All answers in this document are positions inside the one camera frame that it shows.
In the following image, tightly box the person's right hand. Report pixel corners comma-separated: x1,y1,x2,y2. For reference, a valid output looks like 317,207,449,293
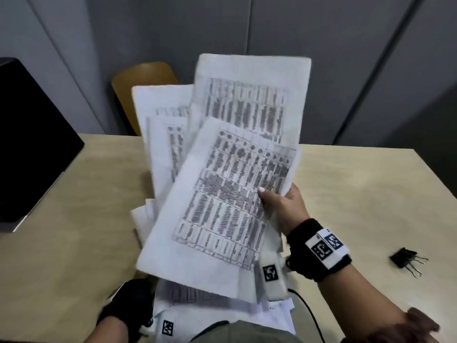
258,182,310,237

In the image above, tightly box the printed paper sheet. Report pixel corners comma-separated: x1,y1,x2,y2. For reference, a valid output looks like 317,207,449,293
137,117,302,272

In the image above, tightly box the black binder clip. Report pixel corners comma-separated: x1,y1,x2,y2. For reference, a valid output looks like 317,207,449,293
389,247,429,279

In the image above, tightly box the pile of printed papers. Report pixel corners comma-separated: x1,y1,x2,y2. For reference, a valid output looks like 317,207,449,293
130,53,312,334

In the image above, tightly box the person's right forearm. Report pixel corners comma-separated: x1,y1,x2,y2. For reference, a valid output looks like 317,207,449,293
316,264,442,343

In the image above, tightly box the olive green shirt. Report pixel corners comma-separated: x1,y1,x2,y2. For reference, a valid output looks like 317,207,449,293
189,319,304,343

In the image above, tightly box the yellow chair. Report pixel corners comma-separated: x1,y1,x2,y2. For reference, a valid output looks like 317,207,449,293
111,61,179,137

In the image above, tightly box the black monitor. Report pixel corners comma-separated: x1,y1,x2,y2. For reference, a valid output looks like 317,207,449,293
0,57,85,233

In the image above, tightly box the black wrist strap with markers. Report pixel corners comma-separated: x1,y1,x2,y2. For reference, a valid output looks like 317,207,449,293
286,218,353,282
96,277,157,334

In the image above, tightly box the white wrist camera with marker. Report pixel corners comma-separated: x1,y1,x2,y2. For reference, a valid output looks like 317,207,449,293
139,310,178,343
258,252,295,303

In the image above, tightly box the black camera cable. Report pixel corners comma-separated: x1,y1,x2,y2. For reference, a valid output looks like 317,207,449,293
287,289,318,333

